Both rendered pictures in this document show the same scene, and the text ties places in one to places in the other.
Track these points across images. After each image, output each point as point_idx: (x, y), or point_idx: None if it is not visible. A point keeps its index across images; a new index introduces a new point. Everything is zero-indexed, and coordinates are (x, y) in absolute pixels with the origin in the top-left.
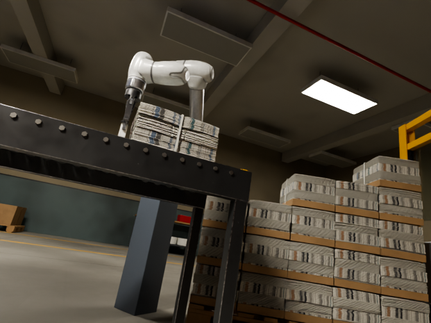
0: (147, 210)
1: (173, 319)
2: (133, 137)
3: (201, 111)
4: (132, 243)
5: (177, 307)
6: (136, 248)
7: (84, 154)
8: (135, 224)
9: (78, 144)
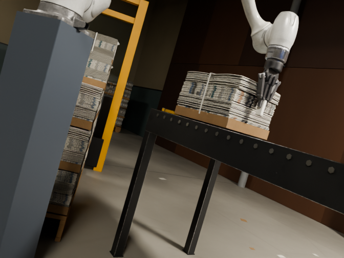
0: (53, 121)
1: (124, 234)
2: (266, 126)
3: None
4: (23, 185)
5: (131, 224)
6: (33, 190)
7: None
8: (29, 149)
9: None
